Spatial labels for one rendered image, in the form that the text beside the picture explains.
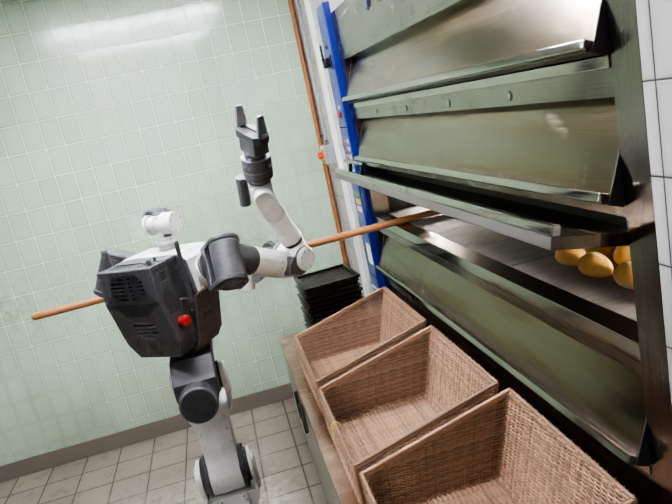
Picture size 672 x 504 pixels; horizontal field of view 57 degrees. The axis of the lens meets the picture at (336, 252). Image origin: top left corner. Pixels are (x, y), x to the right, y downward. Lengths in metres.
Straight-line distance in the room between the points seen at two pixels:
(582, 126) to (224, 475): 1.53
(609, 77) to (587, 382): 0.67
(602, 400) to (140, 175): 2.83
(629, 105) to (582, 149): 0.17
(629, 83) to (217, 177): 2.82
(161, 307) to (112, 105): 2.06
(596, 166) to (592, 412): 0.55
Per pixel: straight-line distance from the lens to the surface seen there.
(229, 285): 1.78
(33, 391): 4.06
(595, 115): 1.26
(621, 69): 1.14
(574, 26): 1.21
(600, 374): 1.46
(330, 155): 3.37
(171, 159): 3.65
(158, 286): 1.77
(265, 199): 1.83
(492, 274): 1.77
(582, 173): 1.25
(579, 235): 1.16
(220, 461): 2.16
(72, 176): 3.72
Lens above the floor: 1.72
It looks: 13 degrees down
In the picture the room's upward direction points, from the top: 12 degrees counter-clockwise
